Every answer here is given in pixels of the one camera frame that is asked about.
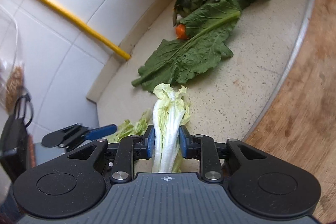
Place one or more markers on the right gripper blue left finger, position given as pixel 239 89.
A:
pixel 149 141

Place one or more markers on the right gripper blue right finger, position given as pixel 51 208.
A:
pixel 185 142

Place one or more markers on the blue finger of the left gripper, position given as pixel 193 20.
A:
pixel 65 136
pixel 101 132

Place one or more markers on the green napa cabbage leaves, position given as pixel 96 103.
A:
pixel 127 128

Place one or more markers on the pale yellow cabbage leaf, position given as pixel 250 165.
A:
pixel 169 113

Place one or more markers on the broad green mustard leaf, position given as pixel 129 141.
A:
pixel 177 61

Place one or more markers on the bag of dried grain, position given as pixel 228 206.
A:
pixel 14 87

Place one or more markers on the small orange peel piece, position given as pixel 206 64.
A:
pixel 180 31

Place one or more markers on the wooden cutting board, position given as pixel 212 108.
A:
pixel 299 126

